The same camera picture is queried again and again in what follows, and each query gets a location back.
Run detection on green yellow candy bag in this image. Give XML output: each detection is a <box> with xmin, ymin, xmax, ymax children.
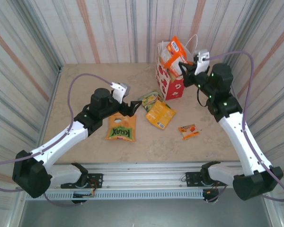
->
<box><xmin>138</xmin><ymin>91</ymin><xmax>165</xmax><ymax>112</ymax></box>

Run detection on orange white snack bag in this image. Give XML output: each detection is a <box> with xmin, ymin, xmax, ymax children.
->
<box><xmin>161</xmin><ymin>35</ymin><xmax>188</xmax><ymax>76</ymax></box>

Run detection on red white paper bag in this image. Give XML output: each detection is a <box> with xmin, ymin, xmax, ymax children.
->
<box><xmin>155</xmin><ymin>35</ymin><xmax>199</xmax><ymax>101</ymax></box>

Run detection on yellow orange snack pouch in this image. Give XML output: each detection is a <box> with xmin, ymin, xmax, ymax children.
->
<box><xmin>145</xmin><ymin>99</ymin><xmax>177</xmax><ymax>130</ymax></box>

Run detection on orange Krax snack bag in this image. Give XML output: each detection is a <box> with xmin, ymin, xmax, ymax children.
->
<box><xmin>105</xmin><ymin>112</ymin><xmax>137</xmax><ymax>142</ymax></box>

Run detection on small orange snack packet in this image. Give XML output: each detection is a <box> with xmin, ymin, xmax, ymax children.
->
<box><xmin>178</xmin><ymin>124</ymin><xmax>201</xmax><ymax>141</ymax></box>

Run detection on left base black connector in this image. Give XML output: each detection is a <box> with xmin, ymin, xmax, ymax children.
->
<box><xmin>71</xmin><ymin>192</ymin><xmax>95</xmax><ymax>205</ymax></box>

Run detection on base black connector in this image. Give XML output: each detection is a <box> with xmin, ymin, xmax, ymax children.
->
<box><xmin>71</xmin><ymin>192</ymin><xmax>95</xmax><ymax>205</ymax></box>
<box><xmin>202</xmin><ymin>188</ymin><xmax>220</xmax><ymax>204</ymax></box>

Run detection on right base black connector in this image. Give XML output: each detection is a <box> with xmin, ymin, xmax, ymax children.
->
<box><xmin>202</xmin><ymin>188</ymin><xmax>220</xmax><ymax>204</ymax></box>

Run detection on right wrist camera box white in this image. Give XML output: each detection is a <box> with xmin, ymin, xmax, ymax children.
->
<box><xmin>193</xmin><ymin>49</ymin><xmax>210</xmax><ymax>75</ymax></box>

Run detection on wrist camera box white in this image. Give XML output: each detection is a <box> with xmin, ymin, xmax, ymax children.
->
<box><xmin>110</xmin><ymin>82</ymin><xmax>131</xmax><ymax>104</ymax></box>
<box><xmin>193</xmin><ymin>49</ymin><xmax>210</xmax><ymax>75</ymax></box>

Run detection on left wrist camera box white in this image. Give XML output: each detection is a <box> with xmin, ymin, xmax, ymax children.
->
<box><xmin>110</xmin><ymin>82</ymin><xmax>131</xmax><ymax>104</ymax></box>

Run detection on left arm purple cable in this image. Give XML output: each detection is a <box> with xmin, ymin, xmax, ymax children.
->
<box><xmin>0</xmin><ymin>73</ymin><xmax>115</xmax><ymax>208</ymax></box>

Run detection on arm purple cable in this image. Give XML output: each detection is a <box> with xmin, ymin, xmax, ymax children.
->
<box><xmin>0</xmin><ymin>73</ymin><xmax>115</xmax><ymax>208</ymax></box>
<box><xmin>207</xmin><ymin>51</ymin><xmax>284</xmax><ymax>204</ymax></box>

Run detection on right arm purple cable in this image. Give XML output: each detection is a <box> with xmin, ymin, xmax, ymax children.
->
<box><xmin>207</xmin><ymin>51</ymin><xmax>284</xmax><ymax>204</ymax></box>

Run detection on metal table side rail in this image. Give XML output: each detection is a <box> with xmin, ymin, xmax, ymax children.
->
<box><xmin>35</xmin><ymin>67</ymin><xmax>63</xmax><ymax>152</ymax></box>

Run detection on aluminium mounting rail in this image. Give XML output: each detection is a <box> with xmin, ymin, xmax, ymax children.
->
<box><xmin>44</xmin><ymin>162</ymin><xmax>242</xmax><ymax>191</ymax></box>

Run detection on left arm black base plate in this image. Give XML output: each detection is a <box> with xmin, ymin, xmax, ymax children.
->
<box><xmin>61</xmin><ymin>173</ymin><xmax>104</xmax><ymax>189</ymax></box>

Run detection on grey slotted cable duct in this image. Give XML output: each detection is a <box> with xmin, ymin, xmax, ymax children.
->
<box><xmin>25</xmin><ymin>190</ymin><xmax>204</xmax><ymax>201</ymax></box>

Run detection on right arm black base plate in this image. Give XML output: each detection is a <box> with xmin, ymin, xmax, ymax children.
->
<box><xmin>185</xmin><ymin>172</ymin><xmax>218</xmax><ymax>187</ymax></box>

